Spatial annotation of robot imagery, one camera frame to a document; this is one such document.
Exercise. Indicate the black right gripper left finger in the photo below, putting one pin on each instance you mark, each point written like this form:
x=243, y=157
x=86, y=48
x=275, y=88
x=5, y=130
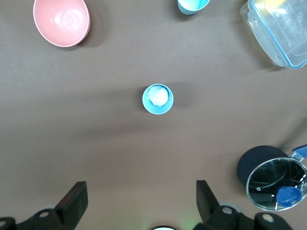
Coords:
x=72, y=206

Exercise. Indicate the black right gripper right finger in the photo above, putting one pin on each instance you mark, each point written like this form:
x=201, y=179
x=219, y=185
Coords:
x=208, y=210

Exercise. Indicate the blue cup holding white tissue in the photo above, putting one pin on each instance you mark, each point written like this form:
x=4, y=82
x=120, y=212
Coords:
x=156, y=109

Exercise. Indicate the glass lid with blue knob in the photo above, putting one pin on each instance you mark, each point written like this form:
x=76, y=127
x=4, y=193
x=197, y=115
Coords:
x=266, y=182

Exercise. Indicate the brown table mat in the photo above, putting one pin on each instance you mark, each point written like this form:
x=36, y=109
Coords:
x=120, y=143

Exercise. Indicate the crumpled white tissue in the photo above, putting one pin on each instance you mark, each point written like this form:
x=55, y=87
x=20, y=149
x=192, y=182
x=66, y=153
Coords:
x=157, y=95

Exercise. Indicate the pink bowl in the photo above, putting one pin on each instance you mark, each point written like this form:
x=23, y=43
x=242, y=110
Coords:
x=60, y=21

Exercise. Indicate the clear plastic container blue seal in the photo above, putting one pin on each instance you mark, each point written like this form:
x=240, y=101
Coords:
x=283, y=36

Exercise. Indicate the empty blue cup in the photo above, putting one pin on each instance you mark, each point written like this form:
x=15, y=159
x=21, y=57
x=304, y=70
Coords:
x=189, y=7

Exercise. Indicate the yellow food piece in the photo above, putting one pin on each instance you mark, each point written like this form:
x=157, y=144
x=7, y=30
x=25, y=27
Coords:
x=275, y=3

